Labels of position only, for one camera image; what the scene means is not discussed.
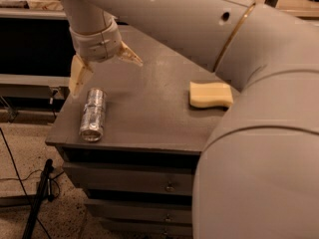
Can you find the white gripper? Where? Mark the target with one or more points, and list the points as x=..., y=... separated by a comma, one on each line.
x=97, y=47

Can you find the silver redbull can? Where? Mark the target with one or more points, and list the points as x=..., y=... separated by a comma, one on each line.
x=93, y=118

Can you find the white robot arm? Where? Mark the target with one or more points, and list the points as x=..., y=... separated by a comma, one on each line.
x=258, y=175

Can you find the grey drawer cabinet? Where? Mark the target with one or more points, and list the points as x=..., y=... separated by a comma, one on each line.
x=152, y=135

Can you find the yellow sponge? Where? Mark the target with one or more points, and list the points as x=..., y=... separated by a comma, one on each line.
x=210, y=95

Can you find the black tripod leg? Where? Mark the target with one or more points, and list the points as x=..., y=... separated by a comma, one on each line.
x=38, y=198

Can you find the top drawer knob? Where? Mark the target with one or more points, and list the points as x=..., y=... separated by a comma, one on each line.
x=169, y=187

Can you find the grey metal shelf rail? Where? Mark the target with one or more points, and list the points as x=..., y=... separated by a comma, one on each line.
x=31, y=14

